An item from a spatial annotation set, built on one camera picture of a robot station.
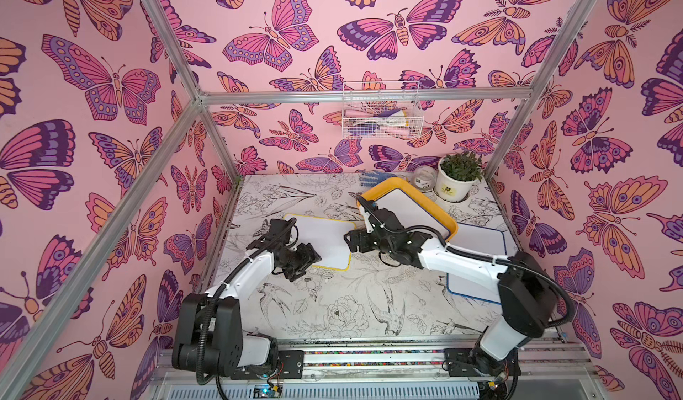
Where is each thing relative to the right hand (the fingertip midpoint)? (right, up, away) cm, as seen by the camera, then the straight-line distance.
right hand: (354, 231), depth 85 cm
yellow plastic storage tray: (+8, +12, +24) cm, 28 cm away
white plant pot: (+39, +14, +20) cm, 46 cm away
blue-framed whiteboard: (+22, +4, +19) cm, 29 cm away
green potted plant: (+42, +23, +15) cm, 50 cm away
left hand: (-13, -10, +2) cm, 16 cm away
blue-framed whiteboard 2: (+50, -5, +15) cm, 52 cm away
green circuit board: (-25, -42, -13) cm, 51 cm away
